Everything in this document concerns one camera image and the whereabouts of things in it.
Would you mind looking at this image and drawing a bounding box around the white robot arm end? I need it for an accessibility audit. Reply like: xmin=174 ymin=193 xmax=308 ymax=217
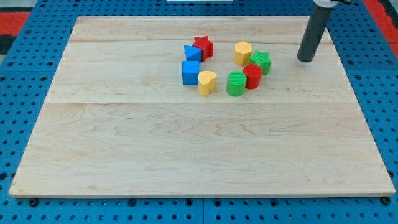
xmin=313 ymin=0 xmax=353 ymax=8

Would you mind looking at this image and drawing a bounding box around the red cylinder block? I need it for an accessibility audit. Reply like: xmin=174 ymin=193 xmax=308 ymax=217
xmin=243 ymin=64 xmax=262 ymax=89

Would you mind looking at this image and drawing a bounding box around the yellow heart block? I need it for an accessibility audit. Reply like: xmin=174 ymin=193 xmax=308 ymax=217
xmin=198 ymin=70 xmax=217 ymax=96

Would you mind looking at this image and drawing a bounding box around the blue triangle block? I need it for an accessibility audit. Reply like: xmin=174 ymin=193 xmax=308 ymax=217
xmin=184 ymin=45 xmax=202 ymax=62

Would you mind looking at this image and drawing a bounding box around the light wooden board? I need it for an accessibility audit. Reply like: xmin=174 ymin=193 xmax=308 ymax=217
xmin=9 ymin=16 xmax=396 ymax=198

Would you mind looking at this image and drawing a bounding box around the red star block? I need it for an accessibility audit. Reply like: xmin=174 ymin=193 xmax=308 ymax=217
xmin=193 ymin=35 xmax=213 ymax=62

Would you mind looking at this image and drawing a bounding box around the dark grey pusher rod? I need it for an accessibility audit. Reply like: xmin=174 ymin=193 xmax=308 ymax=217
xmin=297 ymin=4 xmax=333 ymax=63

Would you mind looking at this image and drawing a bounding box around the green star block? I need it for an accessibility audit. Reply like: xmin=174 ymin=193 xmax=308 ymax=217
xmin=248 ymin=50 xmax=272 ymax=75

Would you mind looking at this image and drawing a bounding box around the blue cube block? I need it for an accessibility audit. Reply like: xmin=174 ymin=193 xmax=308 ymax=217
xmin=182 ymin=61 xmax=200 ymax=85

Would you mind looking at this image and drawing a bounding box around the yellow hexagon block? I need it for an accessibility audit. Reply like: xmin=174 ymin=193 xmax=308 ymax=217
xmin=233 ymin=41 xmax=252 ymax=66

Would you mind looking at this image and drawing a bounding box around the green cylinder block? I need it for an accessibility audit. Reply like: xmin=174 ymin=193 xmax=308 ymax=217
xmin=226 ymin=70 xmax=247 ymax=96

